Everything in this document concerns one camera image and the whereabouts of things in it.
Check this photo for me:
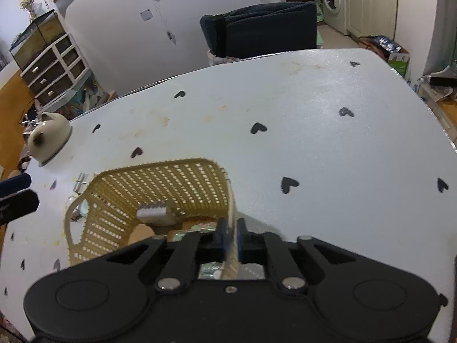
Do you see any beige woven plastic basket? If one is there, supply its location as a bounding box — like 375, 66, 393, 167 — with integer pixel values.
64, 158, 237, 266

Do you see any orange round pad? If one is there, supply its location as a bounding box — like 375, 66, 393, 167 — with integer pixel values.
128, 224, 156, 246

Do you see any small silver binder clip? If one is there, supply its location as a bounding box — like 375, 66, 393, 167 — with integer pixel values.
74, 173, 87, 194

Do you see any grey ridged clip block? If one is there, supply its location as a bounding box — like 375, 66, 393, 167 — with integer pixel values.
136, 201, 177, 226

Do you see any white drawer cabinet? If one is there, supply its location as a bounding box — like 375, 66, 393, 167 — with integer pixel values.
21, 33, 91, 110

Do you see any glass fish tank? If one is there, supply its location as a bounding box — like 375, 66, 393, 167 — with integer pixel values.
9, 10, 66, 71

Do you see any dark blue cushioned chair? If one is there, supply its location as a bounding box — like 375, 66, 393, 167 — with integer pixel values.
200, 2, 317, 59

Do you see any green cardboard box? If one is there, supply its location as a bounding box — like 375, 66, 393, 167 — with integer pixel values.
387, 49, 410, 77

